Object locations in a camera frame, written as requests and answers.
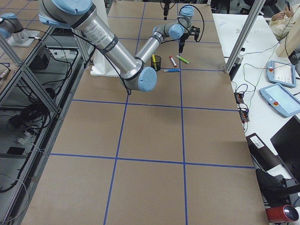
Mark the far blue teach pendant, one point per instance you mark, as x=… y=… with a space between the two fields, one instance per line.
x=282 y=73

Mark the blue marker pen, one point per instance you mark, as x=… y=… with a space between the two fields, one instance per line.
x=171 y=70

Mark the aluminium frame post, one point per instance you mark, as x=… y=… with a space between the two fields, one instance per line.
x=251 y=18

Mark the blue teach pendant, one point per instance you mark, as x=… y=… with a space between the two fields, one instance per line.
x=282 y=73
x=281 y=100

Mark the person in cream top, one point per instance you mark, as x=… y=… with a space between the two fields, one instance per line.
x=282 y=22

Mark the red white marker pen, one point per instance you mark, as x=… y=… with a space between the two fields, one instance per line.
x=173 y=61

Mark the red cylindrical bottle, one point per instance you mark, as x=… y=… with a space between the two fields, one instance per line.
x=281 y=214

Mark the black mesh pen cup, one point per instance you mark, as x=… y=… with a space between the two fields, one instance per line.
x=158 y=62

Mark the yellow marker pen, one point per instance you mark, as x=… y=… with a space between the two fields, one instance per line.
x=155 y=65

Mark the near blue teach pendant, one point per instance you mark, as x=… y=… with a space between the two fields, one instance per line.
x=281 y=100

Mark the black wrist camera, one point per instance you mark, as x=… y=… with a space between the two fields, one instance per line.
x=194 y=32

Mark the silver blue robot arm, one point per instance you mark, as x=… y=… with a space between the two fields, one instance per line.
x=82 y=15

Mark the green marker pen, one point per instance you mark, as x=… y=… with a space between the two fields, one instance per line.
x=182 y=59

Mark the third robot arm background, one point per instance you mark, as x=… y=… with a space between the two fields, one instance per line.
x=14 y=33

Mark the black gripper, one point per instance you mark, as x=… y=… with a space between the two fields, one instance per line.
x=165 y=11
x=182 y=41

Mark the black monitor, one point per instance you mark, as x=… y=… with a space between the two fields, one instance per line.
x=286 y=142

